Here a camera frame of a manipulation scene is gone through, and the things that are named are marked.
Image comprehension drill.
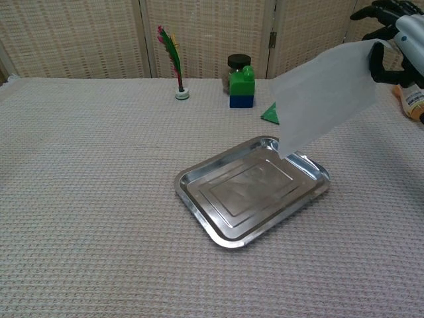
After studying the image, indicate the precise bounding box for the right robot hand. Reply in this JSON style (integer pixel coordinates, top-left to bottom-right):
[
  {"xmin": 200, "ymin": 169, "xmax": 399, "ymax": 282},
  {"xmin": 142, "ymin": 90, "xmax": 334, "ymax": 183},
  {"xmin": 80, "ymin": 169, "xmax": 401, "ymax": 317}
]
[{"xmin": 350, "ymin": 0, "xmax": 424, "ymax": 89}]

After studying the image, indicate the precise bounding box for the white paper sheet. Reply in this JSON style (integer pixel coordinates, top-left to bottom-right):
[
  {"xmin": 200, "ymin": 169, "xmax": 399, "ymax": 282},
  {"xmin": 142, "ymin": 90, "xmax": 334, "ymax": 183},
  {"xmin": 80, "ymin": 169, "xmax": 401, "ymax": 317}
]
[{"xmin": 268, "ymin": 38, "xmax": 392, "ymax": 160}]

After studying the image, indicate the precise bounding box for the silver metal tray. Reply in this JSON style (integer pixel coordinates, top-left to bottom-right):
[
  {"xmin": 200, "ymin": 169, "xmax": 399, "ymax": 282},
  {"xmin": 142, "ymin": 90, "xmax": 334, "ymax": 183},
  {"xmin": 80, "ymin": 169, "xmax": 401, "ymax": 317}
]
[{"xmin": 174, "ymin": 134, "xmax": 331, "ymax": 249}]

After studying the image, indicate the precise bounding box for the orange drink bottle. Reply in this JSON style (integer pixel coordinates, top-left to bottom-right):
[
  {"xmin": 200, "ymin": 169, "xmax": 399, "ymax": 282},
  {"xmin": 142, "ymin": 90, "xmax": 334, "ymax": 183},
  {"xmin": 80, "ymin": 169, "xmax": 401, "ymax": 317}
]
[{"xmin": 392, "ymin": 82, "xmax": 424, "ymax": 125}]

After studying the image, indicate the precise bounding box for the green sachet packet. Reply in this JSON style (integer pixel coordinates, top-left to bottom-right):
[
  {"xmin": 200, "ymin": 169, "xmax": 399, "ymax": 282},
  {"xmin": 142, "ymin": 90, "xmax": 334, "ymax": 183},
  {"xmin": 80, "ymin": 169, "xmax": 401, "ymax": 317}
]
[{"xmin": 260, "ymin": 101, "xmax": 281, "ymax": 125}]

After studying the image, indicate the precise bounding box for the glass jar black lid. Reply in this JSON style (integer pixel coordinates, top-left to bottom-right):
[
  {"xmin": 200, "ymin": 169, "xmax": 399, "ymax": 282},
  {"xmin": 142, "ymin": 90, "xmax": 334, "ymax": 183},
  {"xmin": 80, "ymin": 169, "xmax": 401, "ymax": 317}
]
[{"xmin": 222, "ymin": 54, "xmax": 252, "ymax": 94}]

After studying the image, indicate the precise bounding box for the green toy brick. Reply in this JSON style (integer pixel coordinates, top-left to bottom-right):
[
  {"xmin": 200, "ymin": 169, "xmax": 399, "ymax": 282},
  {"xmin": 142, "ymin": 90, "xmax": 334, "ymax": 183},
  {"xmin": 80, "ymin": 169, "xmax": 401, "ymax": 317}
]
[{"xmin": 229, "ymin": 65, "xmax": 256, "ymax": 97}]

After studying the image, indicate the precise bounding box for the blue toy brick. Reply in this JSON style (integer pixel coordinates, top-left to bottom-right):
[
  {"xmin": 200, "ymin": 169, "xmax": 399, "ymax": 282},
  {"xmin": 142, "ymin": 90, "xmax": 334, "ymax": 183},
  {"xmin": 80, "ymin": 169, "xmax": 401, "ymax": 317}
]
[{"xmin": 229, "ymin": 95, "xmax": 255, "ymax": 109}]

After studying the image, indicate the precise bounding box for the small flower vase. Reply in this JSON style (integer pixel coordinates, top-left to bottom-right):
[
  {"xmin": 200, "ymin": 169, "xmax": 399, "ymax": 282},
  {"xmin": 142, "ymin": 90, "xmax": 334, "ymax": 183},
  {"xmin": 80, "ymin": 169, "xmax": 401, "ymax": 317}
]
[{"xmin": 156, "ymin": 25, "xmax": 191, "ymax": 101}]

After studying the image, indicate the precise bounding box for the beige folding screen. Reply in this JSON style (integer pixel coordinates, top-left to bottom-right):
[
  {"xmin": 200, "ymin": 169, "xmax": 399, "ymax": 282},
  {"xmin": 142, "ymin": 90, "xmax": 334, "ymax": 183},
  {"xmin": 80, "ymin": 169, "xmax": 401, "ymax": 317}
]
[{"xmin": 0, "ymin": 0, "xmax": 424, "ymax": 82}]

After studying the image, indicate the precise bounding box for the white woven tablecloth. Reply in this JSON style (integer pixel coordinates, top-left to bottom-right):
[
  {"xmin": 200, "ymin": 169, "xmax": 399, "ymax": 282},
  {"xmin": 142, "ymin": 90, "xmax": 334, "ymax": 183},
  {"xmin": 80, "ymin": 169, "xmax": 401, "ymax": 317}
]
[{"xmin": 0, "ymin": 75, "xmax": 424, "ymax": 318}]

